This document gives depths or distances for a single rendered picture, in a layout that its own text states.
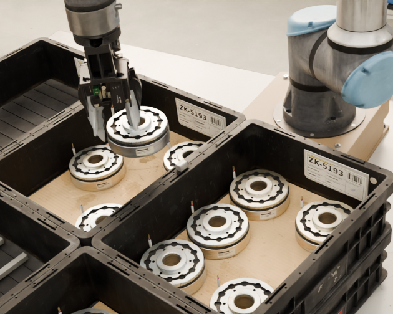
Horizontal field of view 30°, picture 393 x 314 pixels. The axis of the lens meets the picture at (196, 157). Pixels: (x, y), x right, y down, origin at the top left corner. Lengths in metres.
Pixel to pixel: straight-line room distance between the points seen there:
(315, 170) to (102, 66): 0.41
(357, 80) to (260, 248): 0.34
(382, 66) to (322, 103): 0.21
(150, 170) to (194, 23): 2.39
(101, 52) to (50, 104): 0.60
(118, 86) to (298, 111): 0.50
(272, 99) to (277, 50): 1.82
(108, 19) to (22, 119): 0.60
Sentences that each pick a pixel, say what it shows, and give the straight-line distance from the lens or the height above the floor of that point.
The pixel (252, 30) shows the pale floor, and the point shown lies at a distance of 3.64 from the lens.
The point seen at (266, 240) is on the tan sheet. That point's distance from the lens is 1.23.
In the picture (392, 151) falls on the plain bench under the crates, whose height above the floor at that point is 0.70.
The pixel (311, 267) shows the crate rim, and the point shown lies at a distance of 1.05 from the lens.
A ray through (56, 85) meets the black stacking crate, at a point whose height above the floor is 0.83.
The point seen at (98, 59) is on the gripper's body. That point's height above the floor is 1.17.
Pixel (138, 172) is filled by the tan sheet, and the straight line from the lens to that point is 1.41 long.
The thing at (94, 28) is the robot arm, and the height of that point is 1.21.
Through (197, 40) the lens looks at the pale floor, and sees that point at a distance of 3.60.
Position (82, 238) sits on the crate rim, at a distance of 1.14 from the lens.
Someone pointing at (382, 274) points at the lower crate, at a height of 0.72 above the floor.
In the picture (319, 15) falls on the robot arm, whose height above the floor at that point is 1.03.
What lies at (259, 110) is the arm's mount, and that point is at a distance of 1.60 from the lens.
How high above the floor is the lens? 1.68
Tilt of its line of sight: 37 degrees down
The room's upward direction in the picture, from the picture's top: 7 degrees counter-clockwise
